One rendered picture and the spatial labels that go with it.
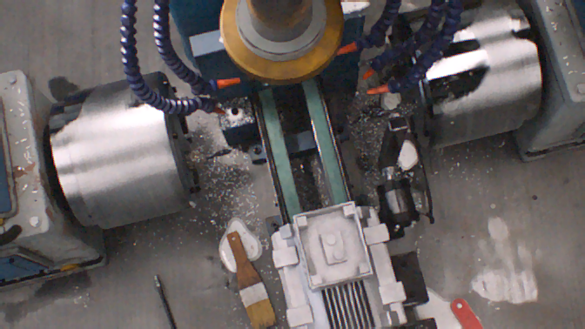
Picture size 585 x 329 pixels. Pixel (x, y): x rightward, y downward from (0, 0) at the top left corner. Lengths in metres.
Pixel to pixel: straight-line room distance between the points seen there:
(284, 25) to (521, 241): 0.78
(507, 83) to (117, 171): 0.66
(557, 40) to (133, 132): 0.71
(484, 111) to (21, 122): 0.77
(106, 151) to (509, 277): 0.82
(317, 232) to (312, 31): 0.34
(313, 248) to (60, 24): 0.84
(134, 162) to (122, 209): 0.09
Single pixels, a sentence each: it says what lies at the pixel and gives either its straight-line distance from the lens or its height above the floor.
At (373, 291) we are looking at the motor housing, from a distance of 1.32.
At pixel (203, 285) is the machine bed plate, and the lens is 1.62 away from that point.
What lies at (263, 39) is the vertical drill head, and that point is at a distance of 1.13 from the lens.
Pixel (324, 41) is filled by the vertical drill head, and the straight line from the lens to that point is 1.15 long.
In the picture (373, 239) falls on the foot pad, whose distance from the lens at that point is 1.33.
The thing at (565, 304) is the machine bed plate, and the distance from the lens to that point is 1.66.
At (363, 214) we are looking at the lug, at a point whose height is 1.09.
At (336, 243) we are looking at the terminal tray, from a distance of 1.28.
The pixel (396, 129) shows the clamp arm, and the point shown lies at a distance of 1.20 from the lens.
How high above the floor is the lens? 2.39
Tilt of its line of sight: 75 degrees down
